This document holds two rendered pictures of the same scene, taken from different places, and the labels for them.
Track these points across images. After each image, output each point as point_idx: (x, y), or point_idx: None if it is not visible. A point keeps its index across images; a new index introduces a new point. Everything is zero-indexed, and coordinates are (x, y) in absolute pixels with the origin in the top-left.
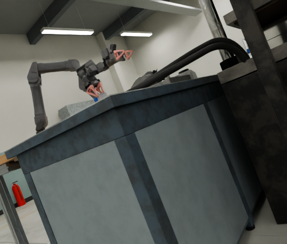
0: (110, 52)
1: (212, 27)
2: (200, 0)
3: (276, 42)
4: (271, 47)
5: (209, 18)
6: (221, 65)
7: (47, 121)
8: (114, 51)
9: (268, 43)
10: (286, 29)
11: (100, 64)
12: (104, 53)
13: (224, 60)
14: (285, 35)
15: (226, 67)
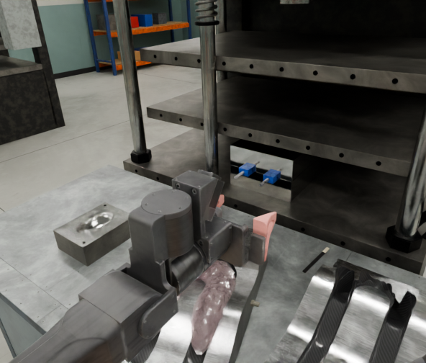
0: (209, 220)
1: None
2: None
3: (307, 173)
4: (304, 180)
5: None
6: (411, 245)
7: None
8: (268, 226)
9: (303, 175)
10: (315, 158)
11: (155, 312)
12: (187, 236)
13: (418, 238)
14: (313, 165)
15: (416, 248)
